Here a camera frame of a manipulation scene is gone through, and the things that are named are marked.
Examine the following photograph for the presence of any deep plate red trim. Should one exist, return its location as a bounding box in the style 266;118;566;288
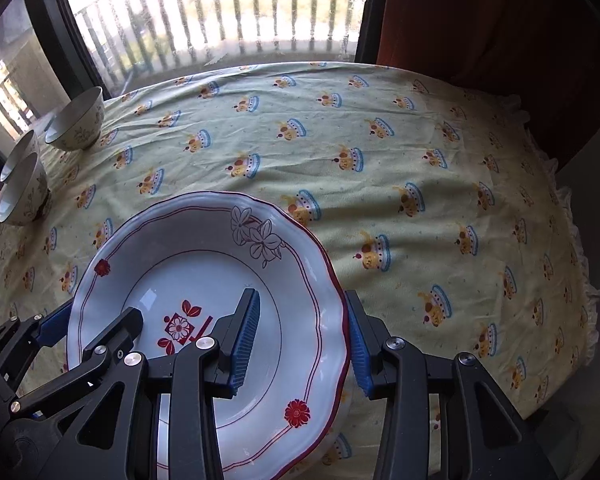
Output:
67;192;348;479

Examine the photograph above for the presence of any floral bowl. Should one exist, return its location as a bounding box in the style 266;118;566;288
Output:
0;129;38;183
44;87;105;152
0;153;50;226

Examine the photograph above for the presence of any balcony railing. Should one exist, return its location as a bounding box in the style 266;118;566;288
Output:
68;0;365;94

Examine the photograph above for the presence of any yellow patterned tablecloth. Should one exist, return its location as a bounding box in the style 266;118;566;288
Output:
0;62;598;479

